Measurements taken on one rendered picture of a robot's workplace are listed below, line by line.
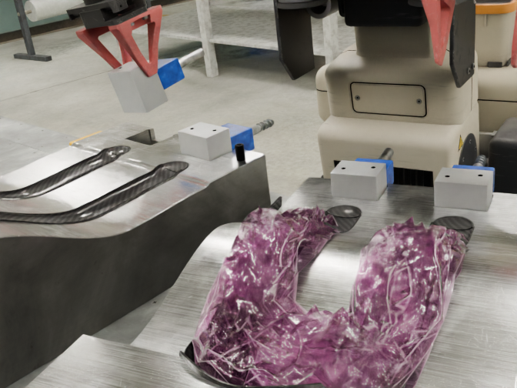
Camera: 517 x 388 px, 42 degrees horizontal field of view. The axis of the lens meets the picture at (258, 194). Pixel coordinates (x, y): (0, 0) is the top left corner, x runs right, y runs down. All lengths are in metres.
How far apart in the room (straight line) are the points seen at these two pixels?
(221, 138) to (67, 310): 0.26
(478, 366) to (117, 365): 0.22
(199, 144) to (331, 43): 3.13
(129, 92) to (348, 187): 0.30
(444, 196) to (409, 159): 0.37
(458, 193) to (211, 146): 0.27
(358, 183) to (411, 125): 0.37
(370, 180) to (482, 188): 0.11
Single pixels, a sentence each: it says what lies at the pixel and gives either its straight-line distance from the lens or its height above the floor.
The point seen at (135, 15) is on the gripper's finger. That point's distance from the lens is 0.80.
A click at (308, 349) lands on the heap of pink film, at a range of 0.43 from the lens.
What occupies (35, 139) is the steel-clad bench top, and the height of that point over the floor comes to 0.80.
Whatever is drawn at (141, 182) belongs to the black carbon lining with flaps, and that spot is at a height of 0.88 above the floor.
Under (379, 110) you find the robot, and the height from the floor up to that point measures 0.82.
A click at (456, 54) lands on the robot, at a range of 0.92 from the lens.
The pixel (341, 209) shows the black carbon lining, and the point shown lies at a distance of 0.69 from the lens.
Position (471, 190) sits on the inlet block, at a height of 0.88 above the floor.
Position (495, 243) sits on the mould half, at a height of 0.86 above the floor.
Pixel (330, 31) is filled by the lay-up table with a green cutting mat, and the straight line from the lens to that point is 3.85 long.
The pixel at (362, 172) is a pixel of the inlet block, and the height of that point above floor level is 0.88.
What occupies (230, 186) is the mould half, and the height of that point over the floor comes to 0.87.
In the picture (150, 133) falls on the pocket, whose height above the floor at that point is 0.88.
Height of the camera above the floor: 1.16
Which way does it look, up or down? 24 degrees down
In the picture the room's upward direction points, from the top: 7 degrees counter-clockwise
